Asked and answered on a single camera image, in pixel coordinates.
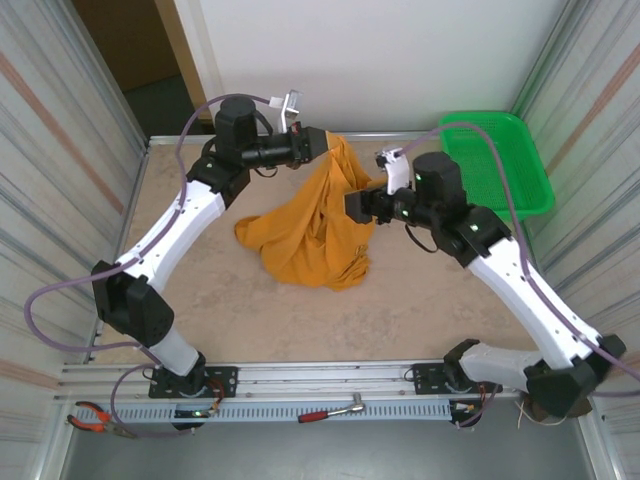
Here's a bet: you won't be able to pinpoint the brown wooden door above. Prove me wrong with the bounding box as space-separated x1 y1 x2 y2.
72 0 182 94

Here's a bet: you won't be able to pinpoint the slotted grey cable duct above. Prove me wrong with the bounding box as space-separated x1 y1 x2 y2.
107 402 454 424

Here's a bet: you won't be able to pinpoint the red-handled ratchet wrench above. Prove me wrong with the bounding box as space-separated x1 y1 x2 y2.
297 393 367 425

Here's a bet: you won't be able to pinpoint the yellow t-shirt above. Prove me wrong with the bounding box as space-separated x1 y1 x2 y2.
233 130 377 294

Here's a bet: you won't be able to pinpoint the orange-handled pliers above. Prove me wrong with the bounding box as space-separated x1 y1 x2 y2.
67 401 136 440

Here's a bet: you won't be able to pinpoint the green plastic basket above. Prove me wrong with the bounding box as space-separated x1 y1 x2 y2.
438 110 556 224

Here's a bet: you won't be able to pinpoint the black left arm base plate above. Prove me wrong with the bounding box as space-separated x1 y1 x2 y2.
148 365 239 400

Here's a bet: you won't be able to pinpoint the aluminium mounting rail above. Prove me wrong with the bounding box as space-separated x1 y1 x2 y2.
53 355 594 404

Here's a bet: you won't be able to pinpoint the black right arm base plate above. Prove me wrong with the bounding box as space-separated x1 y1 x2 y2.
412 363 503 396

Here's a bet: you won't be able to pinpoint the thin black right gripper cable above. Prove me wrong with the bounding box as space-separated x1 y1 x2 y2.
403 223 444 254

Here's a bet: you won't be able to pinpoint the aluminium table edge rail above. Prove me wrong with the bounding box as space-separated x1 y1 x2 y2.
147 130 441 147

